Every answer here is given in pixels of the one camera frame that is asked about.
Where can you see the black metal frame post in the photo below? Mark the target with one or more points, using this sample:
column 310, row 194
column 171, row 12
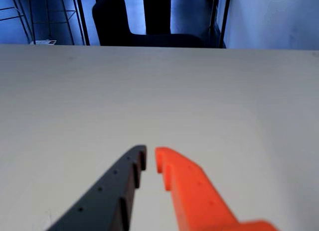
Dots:
column 225, row 19

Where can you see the small white flat box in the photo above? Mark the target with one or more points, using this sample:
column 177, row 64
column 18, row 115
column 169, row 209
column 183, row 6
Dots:
column 42, row 42

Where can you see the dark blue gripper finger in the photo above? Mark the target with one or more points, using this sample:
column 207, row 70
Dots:
column 104, row 198

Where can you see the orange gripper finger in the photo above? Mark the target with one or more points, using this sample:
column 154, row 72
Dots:
column 199, row 203

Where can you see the black bin with green lid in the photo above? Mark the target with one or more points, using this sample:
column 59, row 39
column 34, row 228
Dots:
column 157, row 14

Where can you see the dark upholstered chair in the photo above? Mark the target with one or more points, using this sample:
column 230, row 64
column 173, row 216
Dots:
column 112, row 24

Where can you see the black metal shelf rack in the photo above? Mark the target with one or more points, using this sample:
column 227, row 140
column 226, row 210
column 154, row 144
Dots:
column 82, row 19

